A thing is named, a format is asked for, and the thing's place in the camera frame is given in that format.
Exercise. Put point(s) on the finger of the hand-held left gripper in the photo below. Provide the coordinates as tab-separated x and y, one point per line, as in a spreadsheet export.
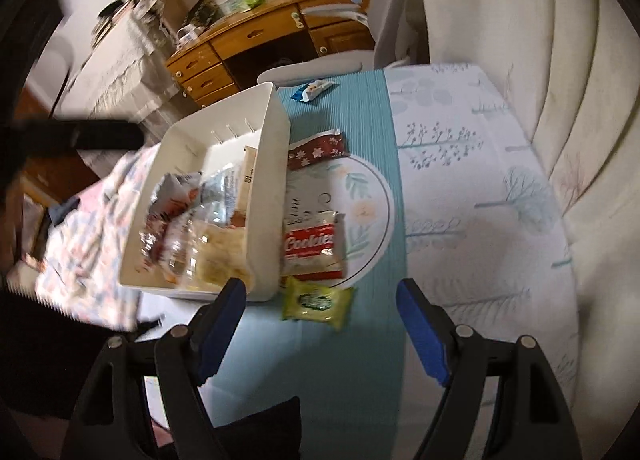
100	136

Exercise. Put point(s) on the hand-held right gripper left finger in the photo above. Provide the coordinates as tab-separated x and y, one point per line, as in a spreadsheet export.
220	330

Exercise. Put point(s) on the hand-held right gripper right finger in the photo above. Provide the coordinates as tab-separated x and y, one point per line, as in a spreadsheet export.
425	335

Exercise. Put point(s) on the large pale rice crisp packet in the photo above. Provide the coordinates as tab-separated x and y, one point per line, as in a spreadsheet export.
225	250

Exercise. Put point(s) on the red clear dark snack packet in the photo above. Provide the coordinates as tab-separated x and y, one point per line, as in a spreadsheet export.
172	195

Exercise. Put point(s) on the clear peanut brittle packet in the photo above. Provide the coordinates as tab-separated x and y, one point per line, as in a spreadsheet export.
170	250

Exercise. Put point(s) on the small pale rice crisp packet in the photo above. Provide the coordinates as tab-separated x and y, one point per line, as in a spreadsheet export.
222	195

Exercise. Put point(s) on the clear tan biscuit packet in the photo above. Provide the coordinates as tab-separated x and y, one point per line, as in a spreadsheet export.
250	175

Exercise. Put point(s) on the white plastic storage bin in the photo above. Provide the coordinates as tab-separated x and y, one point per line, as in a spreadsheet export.
270	140

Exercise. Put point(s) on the white lace covered cabinet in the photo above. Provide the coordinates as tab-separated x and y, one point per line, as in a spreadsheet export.
115	75

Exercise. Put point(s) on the pink floral blanket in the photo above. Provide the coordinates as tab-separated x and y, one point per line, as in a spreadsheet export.
100	220

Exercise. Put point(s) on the yellow green cake packet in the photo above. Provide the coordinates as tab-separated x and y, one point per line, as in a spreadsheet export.
315	301

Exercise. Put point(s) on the red white cookie packet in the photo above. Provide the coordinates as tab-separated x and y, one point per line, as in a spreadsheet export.
310	245

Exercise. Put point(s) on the white mug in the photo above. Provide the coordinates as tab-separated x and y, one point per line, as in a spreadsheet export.
189	34

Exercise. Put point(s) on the teal striped leaf print bedsheet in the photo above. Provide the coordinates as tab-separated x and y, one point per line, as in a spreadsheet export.
450	190

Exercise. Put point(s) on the dark tin box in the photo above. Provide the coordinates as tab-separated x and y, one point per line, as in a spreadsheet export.
202	14

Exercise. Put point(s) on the dark red flower print packet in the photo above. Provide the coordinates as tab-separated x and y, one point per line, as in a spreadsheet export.
317	150

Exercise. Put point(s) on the wooden desk with drawers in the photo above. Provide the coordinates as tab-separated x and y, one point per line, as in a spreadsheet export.
270	20

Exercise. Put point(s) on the blue white snack packet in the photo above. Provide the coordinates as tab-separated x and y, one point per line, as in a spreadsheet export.
312	89

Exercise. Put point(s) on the cream leaf print quilted cushion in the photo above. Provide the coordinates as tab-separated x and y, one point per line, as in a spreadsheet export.
575	65

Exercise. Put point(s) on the grey office chair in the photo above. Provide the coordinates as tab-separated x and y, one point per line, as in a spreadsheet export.
395	0

